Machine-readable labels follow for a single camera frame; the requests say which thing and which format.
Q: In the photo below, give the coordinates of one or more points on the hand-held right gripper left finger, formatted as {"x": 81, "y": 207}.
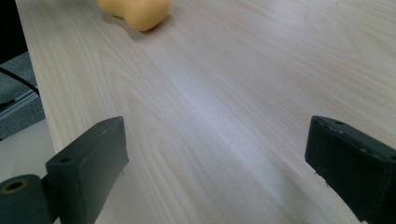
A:
{"x": 93, "y": 165}

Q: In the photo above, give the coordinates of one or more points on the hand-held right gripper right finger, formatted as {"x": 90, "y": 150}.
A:
{"x": 355, "y": 174}

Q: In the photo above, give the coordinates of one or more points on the yellow sponge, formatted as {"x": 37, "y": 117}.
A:
{"x": 137, "y": 12}

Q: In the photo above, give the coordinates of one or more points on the grey metal rail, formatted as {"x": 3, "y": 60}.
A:
{"x": 18, "y": 105}

